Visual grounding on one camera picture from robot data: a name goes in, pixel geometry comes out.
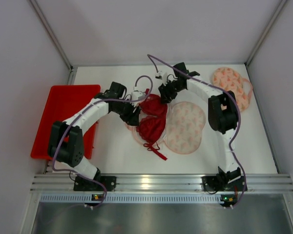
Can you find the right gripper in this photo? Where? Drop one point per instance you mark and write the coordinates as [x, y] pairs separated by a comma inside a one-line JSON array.
[[166, 92]]

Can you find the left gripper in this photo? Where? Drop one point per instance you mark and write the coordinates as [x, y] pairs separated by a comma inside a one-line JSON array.
[[131, 115]]

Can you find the dark red bra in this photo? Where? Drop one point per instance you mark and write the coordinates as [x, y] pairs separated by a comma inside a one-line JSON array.
[[152, 126]]

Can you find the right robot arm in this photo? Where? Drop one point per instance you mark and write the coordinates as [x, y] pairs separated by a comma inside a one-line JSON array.
[[224, 118]]

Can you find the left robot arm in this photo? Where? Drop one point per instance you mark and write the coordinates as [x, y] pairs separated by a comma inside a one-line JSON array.
[[66, 142]]

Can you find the red plastic bin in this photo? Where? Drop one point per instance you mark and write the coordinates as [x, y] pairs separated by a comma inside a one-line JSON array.
[[63, 102]]

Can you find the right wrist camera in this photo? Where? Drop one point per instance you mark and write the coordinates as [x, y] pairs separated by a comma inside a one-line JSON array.
[[161, 75]]

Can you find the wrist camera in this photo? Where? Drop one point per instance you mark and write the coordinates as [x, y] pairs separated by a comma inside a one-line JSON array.
[[161, 75], [137, 96]]

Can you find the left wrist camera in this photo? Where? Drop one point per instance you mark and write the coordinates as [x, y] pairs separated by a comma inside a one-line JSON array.
[[137, 96]]

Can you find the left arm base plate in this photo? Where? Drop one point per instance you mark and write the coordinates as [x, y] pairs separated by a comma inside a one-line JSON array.
[[84, 185]]

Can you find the left aluminium frame post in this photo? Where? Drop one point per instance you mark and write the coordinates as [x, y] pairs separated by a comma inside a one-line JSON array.
[[50, 32]]

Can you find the aluminium frame post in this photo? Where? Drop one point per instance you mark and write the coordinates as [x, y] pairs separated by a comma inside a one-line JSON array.
[[277, 12], [50, 32]]

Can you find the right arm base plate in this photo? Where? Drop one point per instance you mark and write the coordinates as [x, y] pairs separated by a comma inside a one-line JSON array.
[[223, 183]]

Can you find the aluminium front rail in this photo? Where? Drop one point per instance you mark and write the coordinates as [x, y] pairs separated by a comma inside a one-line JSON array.
[[189, 183]]

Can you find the perforated cable duct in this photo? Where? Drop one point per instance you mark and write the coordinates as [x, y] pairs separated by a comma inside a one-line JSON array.
[[138, 198]]

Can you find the right aluminium frame post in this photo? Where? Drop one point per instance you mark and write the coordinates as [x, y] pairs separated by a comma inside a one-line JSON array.
[[277, 12]]

